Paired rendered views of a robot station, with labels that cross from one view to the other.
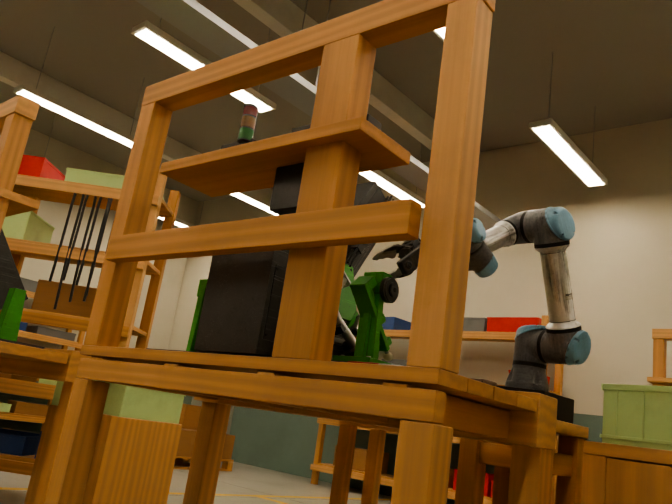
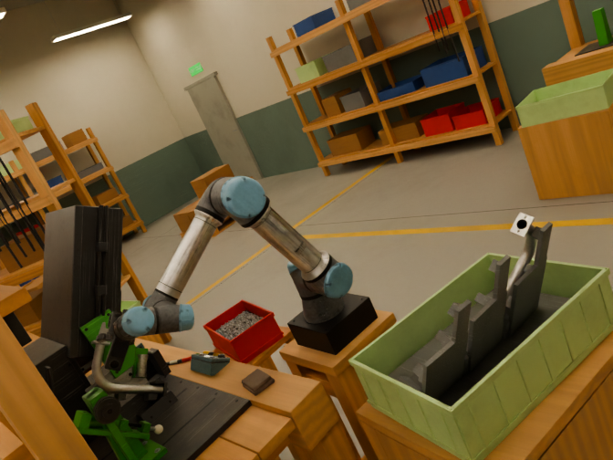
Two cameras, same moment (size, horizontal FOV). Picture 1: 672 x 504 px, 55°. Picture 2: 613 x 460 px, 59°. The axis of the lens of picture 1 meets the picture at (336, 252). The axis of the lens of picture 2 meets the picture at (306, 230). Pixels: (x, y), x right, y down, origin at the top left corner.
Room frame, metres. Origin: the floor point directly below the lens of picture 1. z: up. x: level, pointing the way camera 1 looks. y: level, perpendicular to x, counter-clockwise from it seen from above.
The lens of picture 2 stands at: (0.58, -1.15, 1.77)
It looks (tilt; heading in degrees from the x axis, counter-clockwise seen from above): 16 degrees down; 11
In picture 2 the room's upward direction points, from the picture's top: 25 degrees counter-clockwise
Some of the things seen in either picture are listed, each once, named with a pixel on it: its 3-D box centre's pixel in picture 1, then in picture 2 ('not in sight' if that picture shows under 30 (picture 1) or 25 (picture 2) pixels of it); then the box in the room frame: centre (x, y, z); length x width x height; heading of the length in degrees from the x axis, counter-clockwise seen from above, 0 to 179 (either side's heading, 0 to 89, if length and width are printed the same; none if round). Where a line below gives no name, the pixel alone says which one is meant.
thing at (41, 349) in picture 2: (253, 306); (55, 393); (2.16, 0.25, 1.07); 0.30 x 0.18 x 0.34; 49
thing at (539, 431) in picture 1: (344, 399); (192, 377); (2.40, -0.11, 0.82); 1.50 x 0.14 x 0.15; 49
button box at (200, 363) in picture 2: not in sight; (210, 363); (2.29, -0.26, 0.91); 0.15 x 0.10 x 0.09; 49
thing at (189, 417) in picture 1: (182, 434); (214, 199); (8.59, 1.57, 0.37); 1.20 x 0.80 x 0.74; 146
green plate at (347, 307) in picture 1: (336, 291); (109, 342); (2.19, -0.02, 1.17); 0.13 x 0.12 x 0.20; 49
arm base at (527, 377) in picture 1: (528, 377); (319, 299); (2.32, -0.74, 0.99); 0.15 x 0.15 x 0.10
